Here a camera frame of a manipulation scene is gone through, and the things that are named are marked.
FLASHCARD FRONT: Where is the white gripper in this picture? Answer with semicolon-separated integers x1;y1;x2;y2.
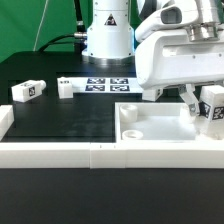
135;29;224;116

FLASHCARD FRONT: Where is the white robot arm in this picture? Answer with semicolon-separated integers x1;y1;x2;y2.
135;0;224;115

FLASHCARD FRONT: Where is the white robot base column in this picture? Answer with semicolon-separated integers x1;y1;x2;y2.
82;0;135;65

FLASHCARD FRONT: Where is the fiducial marker sheet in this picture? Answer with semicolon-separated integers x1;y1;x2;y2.
69;77;142;93

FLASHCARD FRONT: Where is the white U-shaped obstacle fence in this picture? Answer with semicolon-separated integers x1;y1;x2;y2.
0;105;224;168

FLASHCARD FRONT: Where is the black cable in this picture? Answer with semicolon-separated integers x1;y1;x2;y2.
37;33;88;53

